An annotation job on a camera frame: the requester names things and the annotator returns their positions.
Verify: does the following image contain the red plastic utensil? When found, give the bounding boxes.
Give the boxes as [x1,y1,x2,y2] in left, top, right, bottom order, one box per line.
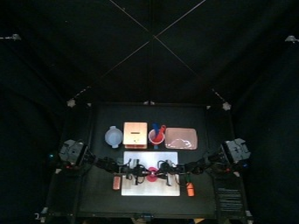
[157,124,167,140]

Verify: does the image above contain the white cutting mat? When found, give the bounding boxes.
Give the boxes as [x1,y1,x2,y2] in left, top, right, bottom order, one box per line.
[121,150,182,197]

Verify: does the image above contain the square pink tray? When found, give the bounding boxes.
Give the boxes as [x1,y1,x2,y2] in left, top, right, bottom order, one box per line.
[163,127,199,151]

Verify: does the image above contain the white printed label sheet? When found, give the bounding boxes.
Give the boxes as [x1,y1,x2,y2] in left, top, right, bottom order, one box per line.
[215,186,246,214]

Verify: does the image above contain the blue plastic utensil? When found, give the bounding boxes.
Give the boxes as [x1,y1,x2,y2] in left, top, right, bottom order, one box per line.
[153,122,162,138]

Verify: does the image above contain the thin white cross cord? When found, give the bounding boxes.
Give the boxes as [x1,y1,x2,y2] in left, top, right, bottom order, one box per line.
[70,0,207,104]
[109,0,231,109]

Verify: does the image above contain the small wooden drawer box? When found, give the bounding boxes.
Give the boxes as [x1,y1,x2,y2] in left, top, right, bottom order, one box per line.
[123,122,150,150]

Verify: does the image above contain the bright orange oblong tool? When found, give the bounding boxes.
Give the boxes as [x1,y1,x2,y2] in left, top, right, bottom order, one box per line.
[186,182,197,197]

